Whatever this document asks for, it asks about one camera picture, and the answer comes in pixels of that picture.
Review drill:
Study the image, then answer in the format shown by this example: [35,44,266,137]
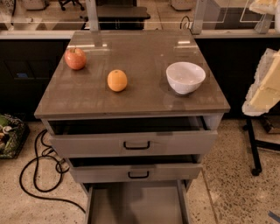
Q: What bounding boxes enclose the basket of colourful items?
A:
[0,114,30,159]

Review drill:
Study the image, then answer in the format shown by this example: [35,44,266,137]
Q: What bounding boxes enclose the black office chair base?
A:
[57,0,86,12]

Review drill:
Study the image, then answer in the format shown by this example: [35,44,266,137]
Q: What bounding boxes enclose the red apple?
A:
[64,47,87,70]

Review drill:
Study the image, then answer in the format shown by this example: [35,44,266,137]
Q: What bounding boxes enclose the grey top drawer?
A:
[51,116,217,158]

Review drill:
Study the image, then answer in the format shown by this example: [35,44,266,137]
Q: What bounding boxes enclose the grey bottom drawer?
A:
[85,180,191,224]

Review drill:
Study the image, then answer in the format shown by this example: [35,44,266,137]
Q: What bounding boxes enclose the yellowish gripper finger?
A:
[249,0,279,15]

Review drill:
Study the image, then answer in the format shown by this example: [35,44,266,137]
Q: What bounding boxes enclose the white ceramic bowl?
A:
[166,62,206,95]

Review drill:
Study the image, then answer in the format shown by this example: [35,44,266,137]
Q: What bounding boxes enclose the grey drawer cabinet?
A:
[33,29,231,193]

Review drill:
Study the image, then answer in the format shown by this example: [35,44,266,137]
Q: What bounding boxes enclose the black cable behind cabinet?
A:
[179,15,193,31]

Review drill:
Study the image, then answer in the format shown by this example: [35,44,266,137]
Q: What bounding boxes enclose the black rolling stand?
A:
[243,117,280,176]

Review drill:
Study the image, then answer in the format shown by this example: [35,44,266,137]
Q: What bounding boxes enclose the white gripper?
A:
[241,48,280,116]

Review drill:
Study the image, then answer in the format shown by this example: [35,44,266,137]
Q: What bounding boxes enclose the orange fruit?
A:
[107,69,128,92]

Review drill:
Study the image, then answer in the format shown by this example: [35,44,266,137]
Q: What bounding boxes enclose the grey drawer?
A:
[85,180,191,224]
[70,155,202,184]
[51,116,217,158]

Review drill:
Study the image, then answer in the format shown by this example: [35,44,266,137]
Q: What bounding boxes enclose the grey middle drawer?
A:
[70,155,202,184]

